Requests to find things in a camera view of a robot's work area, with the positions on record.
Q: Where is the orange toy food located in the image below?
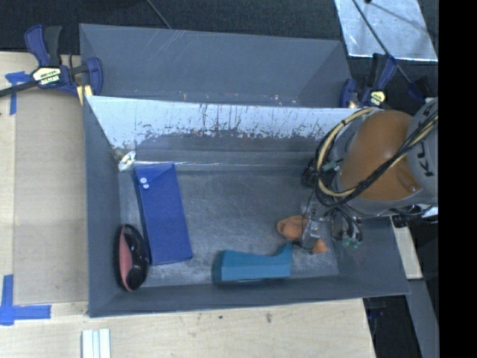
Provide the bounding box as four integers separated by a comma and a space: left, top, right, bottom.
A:
276, 215, 329, 255

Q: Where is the black and pink oval object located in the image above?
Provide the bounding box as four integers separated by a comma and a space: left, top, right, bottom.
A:
113, 223, 151, 293

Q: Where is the teal boot-shaped block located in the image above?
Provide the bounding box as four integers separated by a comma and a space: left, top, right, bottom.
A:
211, 241, 294, 285

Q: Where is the blue flat box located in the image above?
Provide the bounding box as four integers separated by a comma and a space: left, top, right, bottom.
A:
130, 162, 195, 266

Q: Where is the pale wood board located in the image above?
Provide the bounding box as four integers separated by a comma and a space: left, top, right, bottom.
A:
12, 90, 91, 306

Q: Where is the grey metal bin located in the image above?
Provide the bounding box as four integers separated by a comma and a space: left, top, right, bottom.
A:
78, 22, 411, 318

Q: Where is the clear glass object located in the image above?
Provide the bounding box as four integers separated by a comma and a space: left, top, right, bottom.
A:
118, 150, 137, 172

